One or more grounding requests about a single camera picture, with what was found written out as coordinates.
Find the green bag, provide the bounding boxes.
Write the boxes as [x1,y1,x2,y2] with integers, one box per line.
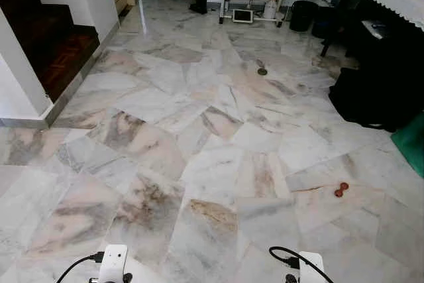
[390,113,424,179]

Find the large black bag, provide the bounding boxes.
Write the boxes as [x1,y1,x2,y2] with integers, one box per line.
[327,18,424,133]

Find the dark wooden staircase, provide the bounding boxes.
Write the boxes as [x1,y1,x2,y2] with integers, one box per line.
[0,0,101,103]

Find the black waste bin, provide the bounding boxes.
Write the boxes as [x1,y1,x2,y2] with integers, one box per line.
[289,0,319,32]

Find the small white framed screen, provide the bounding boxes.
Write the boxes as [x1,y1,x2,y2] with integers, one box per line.
[231,9,254,25]

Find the white plastic jug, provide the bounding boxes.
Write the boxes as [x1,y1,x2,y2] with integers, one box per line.
[263,0,278,21]

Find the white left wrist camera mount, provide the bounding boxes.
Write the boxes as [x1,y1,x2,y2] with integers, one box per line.
[98,244,129,283]

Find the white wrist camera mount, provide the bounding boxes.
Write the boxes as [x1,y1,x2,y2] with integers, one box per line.
[98,244,129,283]
[297,251,326,283]

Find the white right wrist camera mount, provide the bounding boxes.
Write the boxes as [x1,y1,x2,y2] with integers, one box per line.
[297,251,326,283]

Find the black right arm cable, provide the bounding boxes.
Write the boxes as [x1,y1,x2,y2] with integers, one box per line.
[268,246,335,283]

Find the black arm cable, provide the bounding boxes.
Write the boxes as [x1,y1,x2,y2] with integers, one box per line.
[268,246,335,283]
[56,251,105,283]

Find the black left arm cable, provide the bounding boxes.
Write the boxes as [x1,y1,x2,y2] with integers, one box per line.
[56,251,105,283]

